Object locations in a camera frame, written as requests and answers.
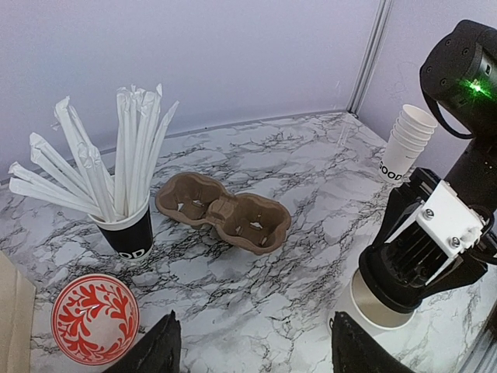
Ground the cream paper bag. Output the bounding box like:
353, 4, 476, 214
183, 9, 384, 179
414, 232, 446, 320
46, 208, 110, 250
0, 253, 36, 372

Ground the black cup with straws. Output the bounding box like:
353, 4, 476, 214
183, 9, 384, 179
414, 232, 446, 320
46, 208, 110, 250
9, 85, 179, 261

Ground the stack of white cups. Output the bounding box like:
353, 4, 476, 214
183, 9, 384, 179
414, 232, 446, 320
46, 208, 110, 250
378, 104, 438, 183

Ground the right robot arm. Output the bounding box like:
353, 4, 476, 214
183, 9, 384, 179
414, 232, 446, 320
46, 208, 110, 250
359, 19, 496, 314

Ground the red floral bowl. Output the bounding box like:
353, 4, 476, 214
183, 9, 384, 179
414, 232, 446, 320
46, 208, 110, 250
51, 274, 140, 366

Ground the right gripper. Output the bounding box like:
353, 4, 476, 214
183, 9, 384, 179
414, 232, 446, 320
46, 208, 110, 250
359, 168, 496, 314

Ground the right aluminium post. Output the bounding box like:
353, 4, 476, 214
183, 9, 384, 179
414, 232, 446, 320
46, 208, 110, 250
346, 0, 394, 117

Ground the brown cardboard cup carrier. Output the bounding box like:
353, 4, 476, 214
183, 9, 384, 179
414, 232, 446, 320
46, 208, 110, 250
155, 173, 291, 255

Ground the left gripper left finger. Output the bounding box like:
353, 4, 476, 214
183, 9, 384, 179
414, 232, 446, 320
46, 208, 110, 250
123, 311, 182, 372

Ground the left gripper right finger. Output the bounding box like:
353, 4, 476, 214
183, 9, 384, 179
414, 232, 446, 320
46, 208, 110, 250
333, 312, 412, 373

